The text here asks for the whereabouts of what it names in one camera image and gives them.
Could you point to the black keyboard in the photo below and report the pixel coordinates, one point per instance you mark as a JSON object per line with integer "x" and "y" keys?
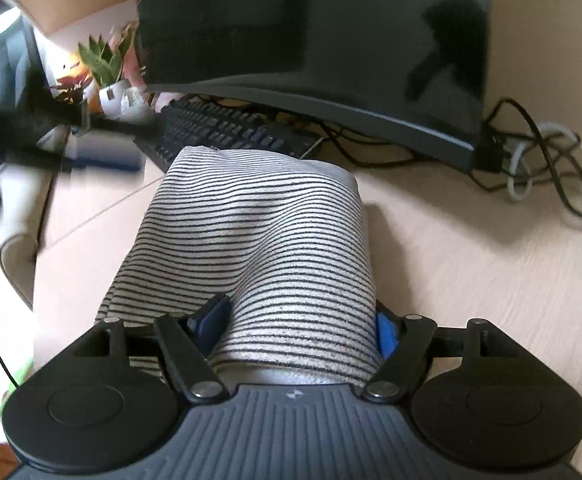
{"x": 211, "y": 125}

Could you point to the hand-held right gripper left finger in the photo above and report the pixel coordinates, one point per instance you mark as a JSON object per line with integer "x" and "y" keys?
{"x": 213, "y": 320}

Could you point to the potted plant with flowers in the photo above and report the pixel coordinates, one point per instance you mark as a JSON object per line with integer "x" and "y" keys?
{"x": 103, "y": 62}

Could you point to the white plant pot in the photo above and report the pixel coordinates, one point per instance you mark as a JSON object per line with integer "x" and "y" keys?
{"x": 116, "y": 97}

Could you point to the black adapter box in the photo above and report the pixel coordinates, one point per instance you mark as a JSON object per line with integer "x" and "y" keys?
{"x": 491, "y": 150}

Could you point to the black curved monitor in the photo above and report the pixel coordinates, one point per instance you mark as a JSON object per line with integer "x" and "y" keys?
{"x": 321, "y": 35}

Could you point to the grey striped garment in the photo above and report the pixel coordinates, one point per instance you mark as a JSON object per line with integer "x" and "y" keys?
{"x": 261, "y": 240}

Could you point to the beige chair armrest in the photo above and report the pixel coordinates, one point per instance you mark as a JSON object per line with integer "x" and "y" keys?
{"x": 18, "y": 260}

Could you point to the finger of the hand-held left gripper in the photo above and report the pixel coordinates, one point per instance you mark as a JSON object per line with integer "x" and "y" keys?
{"x": 126, "y": 126}
{"x": 111, "y": 164}

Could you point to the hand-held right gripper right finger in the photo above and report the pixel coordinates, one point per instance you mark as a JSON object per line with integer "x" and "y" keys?
{"x": 386, "y": 337}

